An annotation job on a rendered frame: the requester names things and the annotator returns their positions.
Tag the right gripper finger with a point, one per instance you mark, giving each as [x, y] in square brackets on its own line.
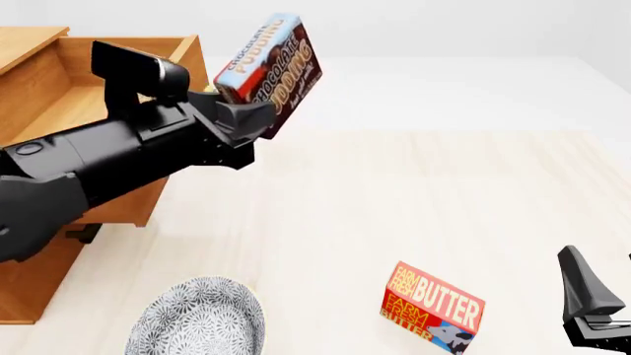
[589, 288]

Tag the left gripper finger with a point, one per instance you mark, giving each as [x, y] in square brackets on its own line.
[249, 118]

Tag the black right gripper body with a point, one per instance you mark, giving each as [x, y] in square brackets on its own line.
[604, 331]

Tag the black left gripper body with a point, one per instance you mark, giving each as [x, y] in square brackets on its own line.
[222, 153]

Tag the chocolate pudding box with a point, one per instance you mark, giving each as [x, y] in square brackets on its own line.
[286, 63]

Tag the black and grey left robot arm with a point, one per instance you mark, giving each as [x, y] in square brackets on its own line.
[74, 174]

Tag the wooden cabinet drawer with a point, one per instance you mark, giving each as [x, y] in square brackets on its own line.
[54, 100]

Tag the wooden cabinet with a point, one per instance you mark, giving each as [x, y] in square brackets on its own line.
[29, 281]

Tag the red butter box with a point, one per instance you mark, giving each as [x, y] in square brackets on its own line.
[439, 307]

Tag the patterned grey white bowl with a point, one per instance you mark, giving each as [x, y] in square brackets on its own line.
[202, 318]

